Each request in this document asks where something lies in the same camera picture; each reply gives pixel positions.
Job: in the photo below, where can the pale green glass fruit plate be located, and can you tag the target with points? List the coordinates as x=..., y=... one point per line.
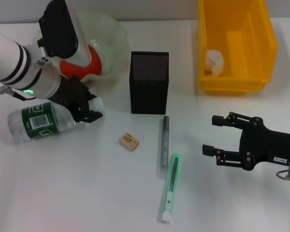
x=111, y=36

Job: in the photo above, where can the clear water bottle green label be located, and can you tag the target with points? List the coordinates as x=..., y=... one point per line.
x=38, y=120

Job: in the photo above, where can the green utility knife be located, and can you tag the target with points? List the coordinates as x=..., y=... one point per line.
x=170, y=188

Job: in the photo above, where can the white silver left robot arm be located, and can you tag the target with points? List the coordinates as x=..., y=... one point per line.
x=4, y=55

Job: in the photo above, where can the left wrist camera housing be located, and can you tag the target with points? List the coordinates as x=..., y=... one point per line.
x=60, y=31

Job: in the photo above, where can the white paper ball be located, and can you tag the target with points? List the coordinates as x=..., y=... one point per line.
x=215, y=61

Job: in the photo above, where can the tan eraser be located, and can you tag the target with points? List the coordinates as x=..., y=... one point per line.
x=129, y=141

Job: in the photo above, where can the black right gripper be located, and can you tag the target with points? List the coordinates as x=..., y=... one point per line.
x=268, y=145

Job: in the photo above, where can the yellow plastic bin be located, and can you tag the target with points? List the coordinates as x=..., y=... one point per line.
x=244, y=48

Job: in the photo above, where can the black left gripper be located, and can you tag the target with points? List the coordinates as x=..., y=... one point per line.
x=72, y=94

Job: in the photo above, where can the grey pen in clear sleeve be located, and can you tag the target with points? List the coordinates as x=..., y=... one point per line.
x=164, y=145

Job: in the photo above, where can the orange fruit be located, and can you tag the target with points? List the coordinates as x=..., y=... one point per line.
x=95, y=62

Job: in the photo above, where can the black mesh pen holder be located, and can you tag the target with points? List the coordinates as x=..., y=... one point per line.
x=148, y=96

